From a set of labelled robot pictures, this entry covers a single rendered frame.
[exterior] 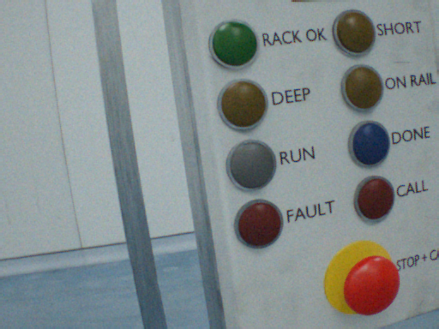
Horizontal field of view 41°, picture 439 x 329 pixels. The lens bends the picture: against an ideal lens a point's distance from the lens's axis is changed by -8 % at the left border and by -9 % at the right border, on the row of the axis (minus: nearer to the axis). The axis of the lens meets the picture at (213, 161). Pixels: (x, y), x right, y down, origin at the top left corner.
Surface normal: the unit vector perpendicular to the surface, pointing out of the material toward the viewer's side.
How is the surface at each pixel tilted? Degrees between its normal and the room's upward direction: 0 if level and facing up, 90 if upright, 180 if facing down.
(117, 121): 90
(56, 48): 90
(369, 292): 90
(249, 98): 88
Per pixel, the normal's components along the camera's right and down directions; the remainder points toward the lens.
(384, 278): 0.27, 0.04
